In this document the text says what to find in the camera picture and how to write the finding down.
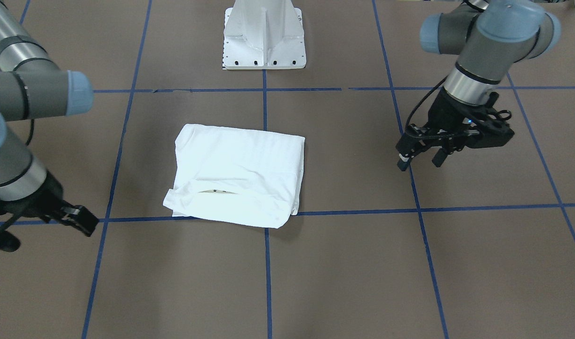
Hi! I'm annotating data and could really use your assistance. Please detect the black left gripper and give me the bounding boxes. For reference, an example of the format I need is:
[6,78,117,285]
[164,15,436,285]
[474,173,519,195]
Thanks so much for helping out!
[396,87,486,172]

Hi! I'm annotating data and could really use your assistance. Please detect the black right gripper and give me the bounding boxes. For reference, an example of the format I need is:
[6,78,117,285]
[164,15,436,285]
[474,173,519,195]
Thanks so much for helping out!
[0,172,100,237]

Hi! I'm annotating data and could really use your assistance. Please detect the white long-sleeve printed shirt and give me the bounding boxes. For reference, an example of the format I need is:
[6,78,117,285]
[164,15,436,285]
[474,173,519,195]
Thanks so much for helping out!
[163,124,305,229]

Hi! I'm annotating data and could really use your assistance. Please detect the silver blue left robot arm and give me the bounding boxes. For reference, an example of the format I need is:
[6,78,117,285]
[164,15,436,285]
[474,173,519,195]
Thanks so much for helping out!
[396,0,561,171]

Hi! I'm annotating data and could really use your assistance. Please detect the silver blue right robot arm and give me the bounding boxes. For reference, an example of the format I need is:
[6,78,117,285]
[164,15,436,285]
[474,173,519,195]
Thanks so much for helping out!
[0,0,98,236]

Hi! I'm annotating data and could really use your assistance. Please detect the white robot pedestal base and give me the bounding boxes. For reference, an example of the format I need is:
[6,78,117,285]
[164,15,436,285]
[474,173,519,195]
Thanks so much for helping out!
[222,0,307,70]

